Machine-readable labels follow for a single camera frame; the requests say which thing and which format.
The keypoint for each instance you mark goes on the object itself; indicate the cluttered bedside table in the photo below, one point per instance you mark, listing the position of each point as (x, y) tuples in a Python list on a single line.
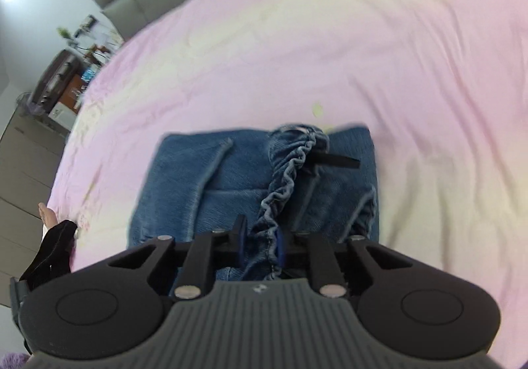
[(55, 76)]

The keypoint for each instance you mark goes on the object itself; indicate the pink fluffy cloth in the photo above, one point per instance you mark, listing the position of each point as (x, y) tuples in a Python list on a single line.
[(10, 361)]

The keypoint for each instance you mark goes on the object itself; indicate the blue denim pants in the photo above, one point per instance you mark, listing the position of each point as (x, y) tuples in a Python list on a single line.
[(243, 171)]

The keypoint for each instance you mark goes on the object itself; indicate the white box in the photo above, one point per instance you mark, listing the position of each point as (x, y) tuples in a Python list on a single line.
[(62, 116)]

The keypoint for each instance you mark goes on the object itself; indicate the small green plant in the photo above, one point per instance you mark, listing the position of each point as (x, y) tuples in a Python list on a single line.
[(66, 35)]

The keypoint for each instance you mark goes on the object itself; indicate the wooden nightstand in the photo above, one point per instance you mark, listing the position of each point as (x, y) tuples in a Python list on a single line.
[(74, 92)]

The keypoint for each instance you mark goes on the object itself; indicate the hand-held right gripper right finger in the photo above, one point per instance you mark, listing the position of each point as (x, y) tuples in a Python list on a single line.
[(279, 247)]

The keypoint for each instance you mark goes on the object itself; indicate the pink floral bed blanket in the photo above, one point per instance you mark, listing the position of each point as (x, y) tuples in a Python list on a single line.
[(371, 63)]

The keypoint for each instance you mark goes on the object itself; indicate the person's left hand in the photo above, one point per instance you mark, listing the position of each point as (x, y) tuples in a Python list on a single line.
[(46, 214)]

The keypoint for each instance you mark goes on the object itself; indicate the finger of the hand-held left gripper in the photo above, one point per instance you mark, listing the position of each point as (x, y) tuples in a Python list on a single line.
[(51, 247)]

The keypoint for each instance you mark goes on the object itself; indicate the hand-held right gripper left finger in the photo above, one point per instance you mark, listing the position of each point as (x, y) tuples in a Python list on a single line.
[(239, 241)]

